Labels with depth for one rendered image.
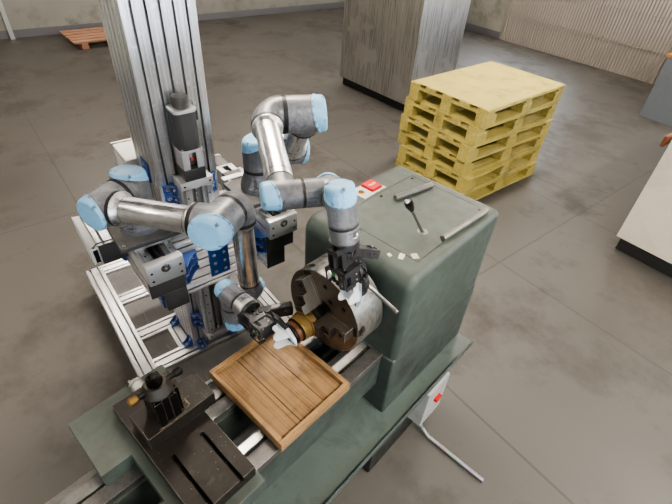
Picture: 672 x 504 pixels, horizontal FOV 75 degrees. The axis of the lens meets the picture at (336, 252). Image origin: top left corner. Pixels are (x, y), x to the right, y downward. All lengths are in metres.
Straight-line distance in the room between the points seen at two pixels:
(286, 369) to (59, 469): 1.39
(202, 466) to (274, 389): 0.34
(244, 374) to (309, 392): 0.23
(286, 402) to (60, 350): 1.85
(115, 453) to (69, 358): 1.60
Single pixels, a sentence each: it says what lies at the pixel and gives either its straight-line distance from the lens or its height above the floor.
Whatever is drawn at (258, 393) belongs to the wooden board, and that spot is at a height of 0.89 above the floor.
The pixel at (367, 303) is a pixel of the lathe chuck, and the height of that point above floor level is 1.17.
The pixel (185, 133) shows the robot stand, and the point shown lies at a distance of 1.75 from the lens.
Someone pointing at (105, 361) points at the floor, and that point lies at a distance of 2.92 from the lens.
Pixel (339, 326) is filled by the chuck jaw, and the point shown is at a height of 1.10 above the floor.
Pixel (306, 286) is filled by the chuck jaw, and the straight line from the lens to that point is 1.41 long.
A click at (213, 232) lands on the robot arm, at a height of 1.39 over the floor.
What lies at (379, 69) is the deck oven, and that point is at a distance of 6.22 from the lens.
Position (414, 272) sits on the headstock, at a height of 1.25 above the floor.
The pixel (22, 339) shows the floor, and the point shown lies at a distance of 3.24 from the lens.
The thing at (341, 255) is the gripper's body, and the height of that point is 1.47.
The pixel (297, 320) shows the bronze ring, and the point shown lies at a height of 1.12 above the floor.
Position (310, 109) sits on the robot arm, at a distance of 1.42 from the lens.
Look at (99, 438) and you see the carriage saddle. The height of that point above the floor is 0.92.
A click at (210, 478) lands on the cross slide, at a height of 0.97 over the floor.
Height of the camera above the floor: 2.16
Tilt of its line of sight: 39 degrees down
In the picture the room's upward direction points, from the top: 4 degrees clockwise
